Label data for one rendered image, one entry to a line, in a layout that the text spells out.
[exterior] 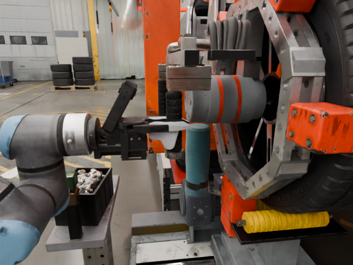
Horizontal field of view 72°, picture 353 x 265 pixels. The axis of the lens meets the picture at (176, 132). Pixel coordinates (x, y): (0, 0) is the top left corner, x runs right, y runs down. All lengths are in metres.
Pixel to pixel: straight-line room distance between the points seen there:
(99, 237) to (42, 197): 0.34
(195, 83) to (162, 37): 0.64
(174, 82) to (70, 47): 11.29
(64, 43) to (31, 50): 2.70
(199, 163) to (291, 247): 0.43
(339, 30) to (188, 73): 0.28
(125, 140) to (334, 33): 0.44
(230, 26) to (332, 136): 0.28
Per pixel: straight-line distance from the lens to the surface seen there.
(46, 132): 0.53
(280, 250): 1.00
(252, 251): 1.11
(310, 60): 0.51
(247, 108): 0.69
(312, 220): 0.83
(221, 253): 1.21
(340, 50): 0.54
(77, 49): 11.71
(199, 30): 3.21
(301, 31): 0.57
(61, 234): 0.88
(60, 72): 9.09
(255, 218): 0.75
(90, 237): 0.83
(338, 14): 0.56
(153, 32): 1.13
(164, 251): 1.30
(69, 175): 0.73
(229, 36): 0.52
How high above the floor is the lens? 0.96
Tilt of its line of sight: 16 degrees down
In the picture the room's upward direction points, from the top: straight up
